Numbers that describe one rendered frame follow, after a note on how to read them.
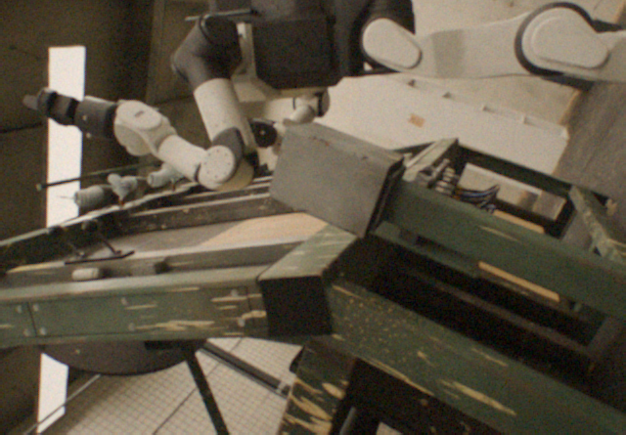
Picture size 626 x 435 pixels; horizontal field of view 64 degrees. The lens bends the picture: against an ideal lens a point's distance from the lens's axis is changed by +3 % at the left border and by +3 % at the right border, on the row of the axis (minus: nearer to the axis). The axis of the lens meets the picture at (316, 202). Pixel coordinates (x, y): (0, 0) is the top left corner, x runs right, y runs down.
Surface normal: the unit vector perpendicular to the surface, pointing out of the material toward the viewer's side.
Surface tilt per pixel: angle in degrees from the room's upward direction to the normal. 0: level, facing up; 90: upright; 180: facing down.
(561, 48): 90
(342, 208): 90
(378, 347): 90
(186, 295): 90
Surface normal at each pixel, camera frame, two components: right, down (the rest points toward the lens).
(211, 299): -0.36, 0.22
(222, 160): -0.24, -0.10
